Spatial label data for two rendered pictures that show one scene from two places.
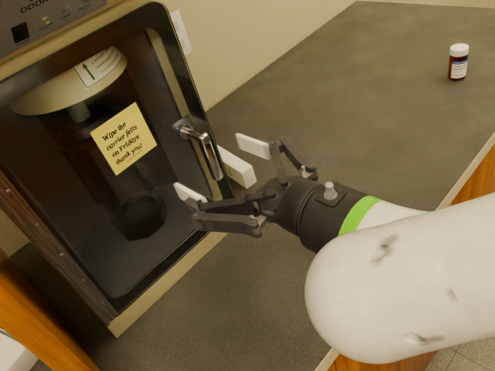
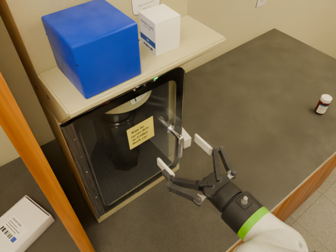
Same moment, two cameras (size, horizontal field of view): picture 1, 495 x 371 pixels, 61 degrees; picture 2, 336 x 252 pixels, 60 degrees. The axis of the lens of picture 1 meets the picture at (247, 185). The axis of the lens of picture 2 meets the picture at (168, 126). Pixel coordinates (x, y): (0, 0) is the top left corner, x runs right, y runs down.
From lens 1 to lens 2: 0.29 m
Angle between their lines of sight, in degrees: 8
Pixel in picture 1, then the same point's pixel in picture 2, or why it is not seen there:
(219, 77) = not seen: hidden behind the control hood
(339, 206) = (247, 210)
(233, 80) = (186, 65)
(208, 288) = (153, 207)
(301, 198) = (228, 196)
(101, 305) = (99, 208)
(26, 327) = (75, 228)
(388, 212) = (271, 222)
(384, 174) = (264, 164)
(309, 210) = (231, 206)
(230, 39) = not seen: hidden behind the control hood
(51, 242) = (89, 180)
